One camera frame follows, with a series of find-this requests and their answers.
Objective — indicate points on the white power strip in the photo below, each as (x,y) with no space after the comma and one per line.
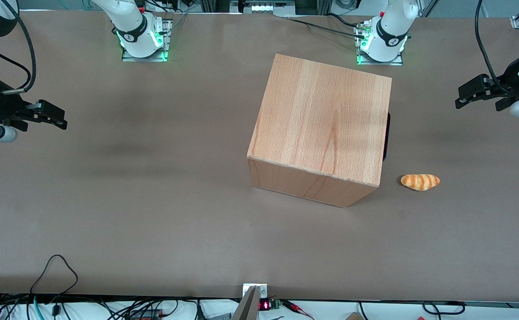
(266,6)

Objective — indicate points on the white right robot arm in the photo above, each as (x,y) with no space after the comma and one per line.
(130,22)

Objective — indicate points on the aluminium camera post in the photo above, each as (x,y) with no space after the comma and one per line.
(247,306)

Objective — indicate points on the light wooden cabinet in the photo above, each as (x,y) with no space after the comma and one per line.
(321,115)

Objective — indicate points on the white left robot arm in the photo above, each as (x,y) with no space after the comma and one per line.
(390,26)

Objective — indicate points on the brown cardboard piece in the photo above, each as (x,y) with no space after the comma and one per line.
(352,316)

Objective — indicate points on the orange black device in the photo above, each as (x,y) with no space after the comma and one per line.
(146,314)

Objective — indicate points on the small metal bracket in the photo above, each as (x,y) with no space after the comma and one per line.
(263,291)

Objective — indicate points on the toy bread roll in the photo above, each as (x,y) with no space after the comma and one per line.
(420,182)

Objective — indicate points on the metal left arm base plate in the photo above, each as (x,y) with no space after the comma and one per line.
(395,62)

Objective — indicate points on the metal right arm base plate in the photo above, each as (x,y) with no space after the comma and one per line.
(128,58)

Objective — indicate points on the red digit display module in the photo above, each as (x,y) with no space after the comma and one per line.
(266,305)

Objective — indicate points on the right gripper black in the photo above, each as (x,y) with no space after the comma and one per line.
(2,108)

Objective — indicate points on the red black clip leads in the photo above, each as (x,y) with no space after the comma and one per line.
(297,309)

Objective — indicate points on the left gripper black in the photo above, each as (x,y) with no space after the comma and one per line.
(503,89)

